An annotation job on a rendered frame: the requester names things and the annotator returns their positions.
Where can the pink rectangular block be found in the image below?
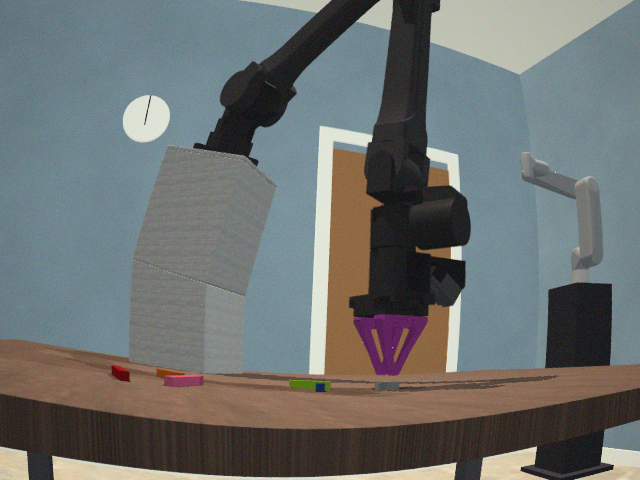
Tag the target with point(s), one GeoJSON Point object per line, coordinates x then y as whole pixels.
{"type": "Point", "coordinates": [183, 380]}

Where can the red block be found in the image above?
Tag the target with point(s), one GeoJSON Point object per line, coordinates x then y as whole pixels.
{"type": "Point", "coordinates": [120, 373]}

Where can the lime green rod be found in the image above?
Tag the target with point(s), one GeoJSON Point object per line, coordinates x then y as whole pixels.
{"type": "Point", "coordinates": [307, 384]}

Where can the orange rod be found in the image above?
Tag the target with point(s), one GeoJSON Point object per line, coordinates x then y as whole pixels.
{"type": "Point", "coordinates": [161, 373]}

